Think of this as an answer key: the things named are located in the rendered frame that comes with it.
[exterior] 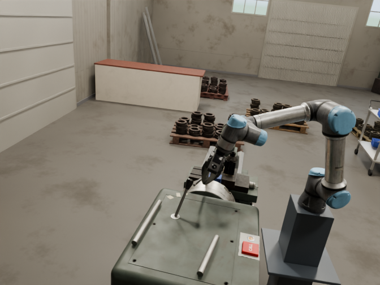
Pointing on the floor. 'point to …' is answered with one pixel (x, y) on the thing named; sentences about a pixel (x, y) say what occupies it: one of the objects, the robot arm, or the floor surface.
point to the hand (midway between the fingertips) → (204, 182)
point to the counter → (148, 84)
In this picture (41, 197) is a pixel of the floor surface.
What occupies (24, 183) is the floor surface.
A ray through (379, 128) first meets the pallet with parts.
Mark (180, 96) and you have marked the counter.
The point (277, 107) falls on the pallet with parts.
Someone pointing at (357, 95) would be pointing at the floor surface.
